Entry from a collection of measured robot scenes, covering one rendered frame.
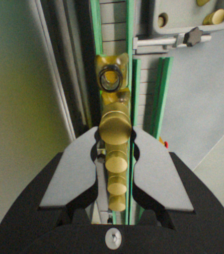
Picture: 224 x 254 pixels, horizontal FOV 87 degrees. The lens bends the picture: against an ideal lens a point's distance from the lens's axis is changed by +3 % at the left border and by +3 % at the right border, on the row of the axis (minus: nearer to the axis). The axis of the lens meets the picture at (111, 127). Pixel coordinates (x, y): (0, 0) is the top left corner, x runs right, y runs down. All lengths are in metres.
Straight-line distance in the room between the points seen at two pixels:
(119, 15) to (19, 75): 0.29
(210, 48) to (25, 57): 0.58
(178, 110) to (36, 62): 0.57
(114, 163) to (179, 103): 0.51
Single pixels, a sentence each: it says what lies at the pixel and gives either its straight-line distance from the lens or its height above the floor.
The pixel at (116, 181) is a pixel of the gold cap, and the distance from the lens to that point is 0.22.
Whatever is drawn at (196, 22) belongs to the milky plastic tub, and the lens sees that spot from 0.58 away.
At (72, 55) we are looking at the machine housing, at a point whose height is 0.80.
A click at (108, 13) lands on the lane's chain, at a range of 0.42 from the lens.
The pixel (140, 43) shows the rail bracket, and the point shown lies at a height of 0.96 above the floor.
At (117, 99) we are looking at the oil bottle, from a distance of 0.20.
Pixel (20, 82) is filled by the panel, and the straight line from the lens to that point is 0.21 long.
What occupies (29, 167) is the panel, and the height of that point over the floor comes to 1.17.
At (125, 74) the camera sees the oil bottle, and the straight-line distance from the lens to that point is 0.20.
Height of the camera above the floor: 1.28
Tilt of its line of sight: 60 degrees down
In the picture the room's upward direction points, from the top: 176 degrees counter-clockwise
